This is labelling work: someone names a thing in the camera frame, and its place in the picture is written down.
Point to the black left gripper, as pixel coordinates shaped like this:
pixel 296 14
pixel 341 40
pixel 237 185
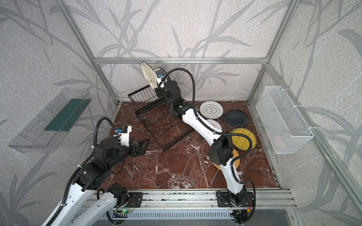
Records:
pixel 141 150

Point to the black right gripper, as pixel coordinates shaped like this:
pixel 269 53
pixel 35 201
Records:
pixel 157 91

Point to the cream floral plate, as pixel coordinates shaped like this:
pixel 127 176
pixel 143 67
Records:
pixel 149 74

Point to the black wire dish rack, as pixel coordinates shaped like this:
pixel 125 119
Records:
pixel 153 112

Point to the white plate green emblem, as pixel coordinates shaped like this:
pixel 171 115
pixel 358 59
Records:
pixel 211 110

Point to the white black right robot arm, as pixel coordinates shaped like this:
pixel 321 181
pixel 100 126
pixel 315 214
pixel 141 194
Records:
pixel 221 146

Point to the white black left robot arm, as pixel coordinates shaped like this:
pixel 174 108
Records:
pixel 90 175

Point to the right orange sunburst plate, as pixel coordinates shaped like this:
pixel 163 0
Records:
pixel 215 125

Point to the dark blue oval plate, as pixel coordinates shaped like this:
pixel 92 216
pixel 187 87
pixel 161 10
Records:
pixel 236 118

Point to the green yellow woven plate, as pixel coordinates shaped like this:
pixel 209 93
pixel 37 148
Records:
pixel 241 142

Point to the orange woven plate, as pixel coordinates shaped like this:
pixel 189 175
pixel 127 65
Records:
pixel 236 163

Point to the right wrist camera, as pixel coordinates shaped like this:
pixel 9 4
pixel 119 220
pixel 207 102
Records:
pixel 160 73

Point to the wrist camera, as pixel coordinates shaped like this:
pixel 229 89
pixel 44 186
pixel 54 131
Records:
pixel 123 135
pixel 160 73

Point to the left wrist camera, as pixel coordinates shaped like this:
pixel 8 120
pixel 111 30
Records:
pixel 123 135

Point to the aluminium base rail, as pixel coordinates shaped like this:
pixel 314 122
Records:
pixel 175 204

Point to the clear plastic wall bin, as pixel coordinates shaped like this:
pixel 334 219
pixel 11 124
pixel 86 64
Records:
pixel 48 129

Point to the white wire mesh basket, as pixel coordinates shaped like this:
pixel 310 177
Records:
pixel 286 128

